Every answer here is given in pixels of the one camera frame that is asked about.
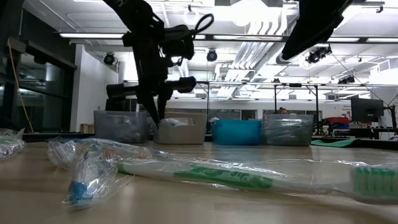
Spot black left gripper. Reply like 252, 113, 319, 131
106, 30, 197, 127

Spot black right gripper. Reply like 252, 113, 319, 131
281, 0, 355, 60

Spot black track light cluster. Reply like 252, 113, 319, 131
338, 75, 356, 85
305, 44, 333, 65

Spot black computer monitor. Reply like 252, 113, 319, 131
351, 96, 385, 123
104, 98, 138, 112

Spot white plastic bin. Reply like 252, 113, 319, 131
155, 111, 208, 145

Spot smoky transparent plastic bin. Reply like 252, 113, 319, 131
261, 114, 314, 146
94, 111, 149, 144

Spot teal plastic bin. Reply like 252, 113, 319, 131
211, 119, 262, 146

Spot red storage bin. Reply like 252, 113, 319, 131
323, 116, 351, 124

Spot green plastic lid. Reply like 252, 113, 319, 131
310, 138, 363, 148

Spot black gantry frame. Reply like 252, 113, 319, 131
272, 82, 320, 125
123, 80, 212, 119

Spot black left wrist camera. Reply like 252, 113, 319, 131
161, 24, 196, 60

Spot round ring ceiling lamp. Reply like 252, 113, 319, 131
182, 7, 200, 26

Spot black left camera cable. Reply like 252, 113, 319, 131
192, 13, 215, 35

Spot yellow hanging cable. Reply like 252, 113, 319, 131
7, 40, 35, 134

